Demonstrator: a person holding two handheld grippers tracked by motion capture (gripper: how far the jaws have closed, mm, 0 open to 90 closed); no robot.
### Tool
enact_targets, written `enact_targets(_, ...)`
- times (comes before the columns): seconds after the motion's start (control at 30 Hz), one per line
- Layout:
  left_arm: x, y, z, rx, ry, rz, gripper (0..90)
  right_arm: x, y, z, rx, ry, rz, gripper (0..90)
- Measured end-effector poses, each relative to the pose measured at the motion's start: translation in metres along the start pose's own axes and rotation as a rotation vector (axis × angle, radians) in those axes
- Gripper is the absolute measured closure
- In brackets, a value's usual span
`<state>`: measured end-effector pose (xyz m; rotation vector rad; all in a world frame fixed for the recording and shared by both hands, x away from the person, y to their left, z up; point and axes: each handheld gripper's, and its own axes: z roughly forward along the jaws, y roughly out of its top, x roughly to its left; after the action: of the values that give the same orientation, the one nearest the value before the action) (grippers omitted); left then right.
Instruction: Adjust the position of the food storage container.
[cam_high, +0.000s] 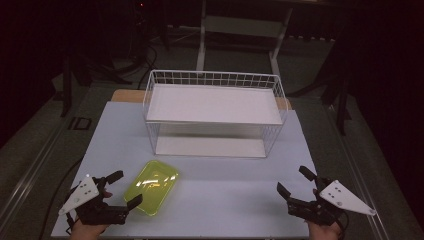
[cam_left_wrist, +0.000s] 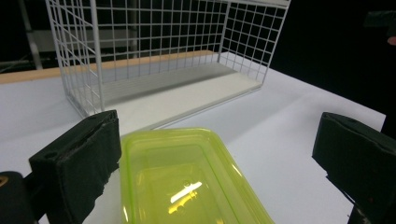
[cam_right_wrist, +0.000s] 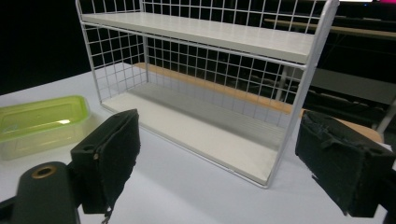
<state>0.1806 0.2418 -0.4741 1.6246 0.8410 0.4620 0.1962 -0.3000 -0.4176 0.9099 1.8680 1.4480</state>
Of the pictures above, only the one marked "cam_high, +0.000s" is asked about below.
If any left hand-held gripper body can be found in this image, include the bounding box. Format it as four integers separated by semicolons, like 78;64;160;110
58;175;130;226

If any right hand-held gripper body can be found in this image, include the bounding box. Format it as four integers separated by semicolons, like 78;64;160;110
287;176;377;227

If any yellow-green plastic tray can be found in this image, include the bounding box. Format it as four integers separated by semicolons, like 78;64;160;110
123;159;180;217

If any person's left hand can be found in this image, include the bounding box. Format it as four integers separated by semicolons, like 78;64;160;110
69;189;114;240

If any person's right hand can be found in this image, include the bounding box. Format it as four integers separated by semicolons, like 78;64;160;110
307;188;343;240

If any black floor plate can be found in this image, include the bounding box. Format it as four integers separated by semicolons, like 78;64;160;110
67;116;93;131

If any pale blue table mat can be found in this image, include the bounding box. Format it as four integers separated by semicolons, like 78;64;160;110
50;100;318;239

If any black metal stand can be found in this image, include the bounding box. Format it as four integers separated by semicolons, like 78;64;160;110
335;75;353;136

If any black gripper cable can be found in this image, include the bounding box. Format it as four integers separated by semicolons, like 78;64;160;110
335;210;350;236

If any black floor cable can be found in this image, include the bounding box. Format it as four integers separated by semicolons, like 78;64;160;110
109;43;158;90
39;158;84;240

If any metal floor rail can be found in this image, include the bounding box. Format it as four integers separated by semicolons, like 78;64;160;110
328;105;391;240
0;113;73;221

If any white wire shelf rack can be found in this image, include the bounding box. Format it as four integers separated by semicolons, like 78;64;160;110
142;69;290;159

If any white metal frame stand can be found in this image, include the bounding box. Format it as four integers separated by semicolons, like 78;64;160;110
195;0;294;78

